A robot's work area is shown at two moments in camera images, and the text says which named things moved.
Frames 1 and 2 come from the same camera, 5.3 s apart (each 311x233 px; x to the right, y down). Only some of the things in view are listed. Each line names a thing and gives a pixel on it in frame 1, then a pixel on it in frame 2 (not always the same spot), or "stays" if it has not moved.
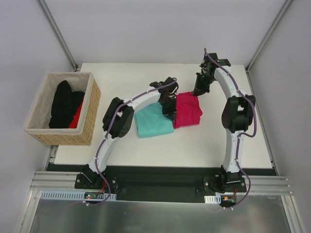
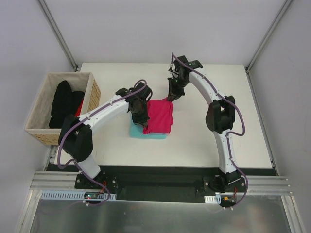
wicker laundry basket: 66,112 stays
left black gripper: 169,109 → 140,116
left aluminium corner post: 57,34 stays
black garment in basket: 65,105 stays
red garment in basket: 74,123 stays
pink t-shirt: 188,110 → 160,113
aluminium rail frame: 44,181 stays
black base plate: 195,184 stays
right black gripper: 201,85 → 175,90
